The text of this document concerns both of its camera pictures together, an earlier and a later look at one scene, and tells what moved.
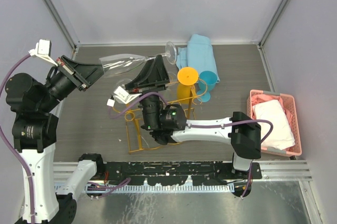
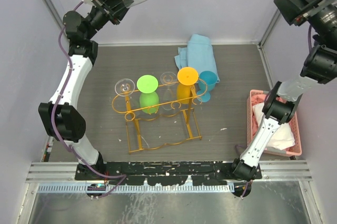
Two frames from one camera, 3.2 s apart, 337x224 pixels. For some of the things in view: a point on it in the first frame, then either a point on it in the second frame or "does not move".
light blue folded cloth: (199, 55) does not move
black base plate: (176, 173) does not move
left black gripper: (85, 74) → (115, 8)
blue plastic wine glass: (207, 80) does not move
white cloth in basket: (281, 136) does not move
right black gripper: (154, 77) → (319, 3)
